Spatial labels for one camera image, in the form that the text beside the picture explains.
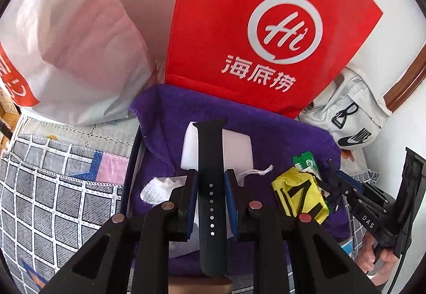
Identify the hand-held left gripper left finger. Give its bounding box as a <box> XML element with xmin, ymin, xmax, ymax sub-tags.
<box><xmin>40</xmin><ymin>168</ymin><xmax>200</xmax><ymax>294</ymax></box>

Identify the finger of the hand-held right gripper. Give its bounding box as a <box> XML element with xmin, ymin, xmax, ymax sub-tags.
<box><xmin>327</xmin><ymin>180</ymin><xmax>367</xmax><ymax>215</ymax></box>
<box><xmin>337</xmin><ymin>171</ymin><xmax>384</xmax><ymax>209</ymax></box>

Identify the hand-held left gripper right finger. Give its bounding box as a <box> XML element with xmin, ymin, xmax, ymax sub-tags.
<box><xmin>224</xmin><ymin>168</ymin><xmax>383</xmax><ymax>294</ymax></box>

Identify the black watch strap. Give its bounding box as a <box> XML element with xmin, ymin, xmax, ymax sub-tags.
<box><xmin>193</xmin><ymin>118</ymin><xmax>230</xmax><ymax>278</ymax></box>

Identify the yellow mesh cloth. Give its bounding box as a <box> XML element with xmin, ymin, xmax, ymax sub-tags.
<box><xmin>271</xmin><ymin>166</ymin><xmax>330</xmax><ymax>224</ymax></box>

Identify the person's right hand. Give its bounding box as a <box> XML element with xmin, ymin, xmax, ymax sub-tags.
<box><xmin>361</xmin><ymin>234</ymin><xmax>403</xmax><ymax>278</ymax></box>

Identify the blue and white box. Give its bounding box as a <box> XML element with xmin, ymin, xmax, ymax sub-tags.
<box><xmin>341</xmin><ymin>237</ymin><xmax>355</xmax><ymax>256</ymax></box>

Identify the green packet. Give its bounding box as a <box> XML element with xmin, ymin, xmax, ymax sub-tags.
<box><xmin>291</xmin><ymin>152</ymin><xmax>331</xmax><ymax>213</ymax></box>

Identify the white foam block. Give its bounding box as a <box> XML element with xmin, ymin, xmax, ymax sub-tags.
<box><xmin>181</xmin><ymin>121</ymin><xmax>253</xmax><ymax>171</ymax></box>

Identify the light grey waist bag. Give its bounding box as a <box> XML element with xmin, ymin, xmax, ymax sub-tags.
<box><xmin>298</xmin><ymin>64</ymin><xmax>395</xmax><ymax>148</ymax></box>

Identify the purple towel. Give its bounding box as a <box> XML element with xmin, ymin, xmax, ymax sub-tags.
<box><xmin>128</xmin><ymin>84</ymin><xmax>351</xmax><ymax>278</ymax></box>

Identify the brown wooden headboard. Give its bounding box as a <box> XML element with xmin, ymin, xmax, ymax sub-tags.
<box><xmin>383</xmin><ymin>48</ymin><xmax>426</xmax><ymax>113</ymax></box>

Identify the grey plaid bed sheet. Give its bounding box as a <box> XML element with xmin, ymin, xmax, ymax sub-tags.
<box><xmin>0</xmin><ymin>134</ymin><xmax>378</xmax><ymax>294</ymax></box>

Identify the red paper bag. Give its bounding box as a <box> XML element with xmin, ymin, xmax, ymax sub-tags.
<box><xmin>165</xmin><ymin>0</ymin><xmax>383</xmax><ymax>119</ymax></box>

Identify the white plastic bag orange print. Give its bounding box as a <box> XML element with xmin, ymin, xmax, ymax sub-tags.
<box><xmin>0</xmin><ymin>0</ymin><xmax>157</xmax><ymax>126</ymax></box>

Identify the wooden nightstand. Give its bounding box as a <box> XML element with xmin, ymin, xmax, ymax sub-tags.
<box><xmin>0</xmin><ymin>86</ymin><xmax>21</xmax><ymax>148</ymax></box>

